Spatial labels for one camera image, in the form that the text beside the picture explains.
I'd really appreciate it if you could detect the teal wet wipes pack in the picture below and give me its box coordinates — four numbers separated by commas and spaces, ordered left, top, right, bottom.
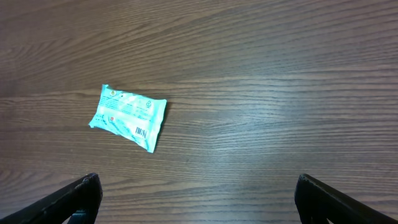
88, 84, 167, 153

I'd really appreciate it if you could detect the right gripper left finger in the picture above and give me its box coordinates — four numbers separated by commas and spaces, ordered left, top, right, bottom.
1, 173, 103, 224

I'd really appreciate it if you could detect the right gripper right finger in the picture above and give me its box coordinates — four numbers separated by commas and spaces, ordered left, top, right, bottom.
294, 174, 397, 224

